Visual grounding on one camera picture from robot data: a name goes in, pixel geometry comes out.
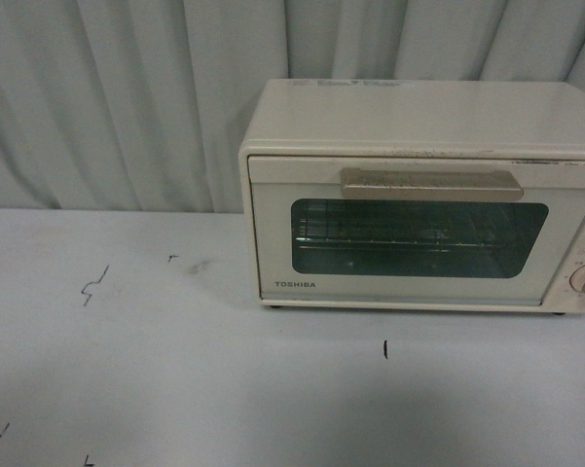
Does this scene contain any white pleated curtain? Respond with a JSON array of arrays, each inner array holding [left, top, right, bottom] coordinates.
[[0, 1, 585, 212]]

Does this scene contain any beige oven door handle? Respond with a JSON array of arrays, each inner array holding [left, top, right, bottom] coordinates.
[[340, 168, 524, 202]]

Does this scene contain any white Toshiba toaster oven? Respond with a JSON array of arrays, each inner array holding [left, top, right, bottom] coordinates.
[[238, 80, 585, 305]]

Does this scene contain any oven door with window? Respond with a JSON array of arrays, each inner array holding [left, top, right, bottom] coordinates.
[[245, 156, 585, 313]]

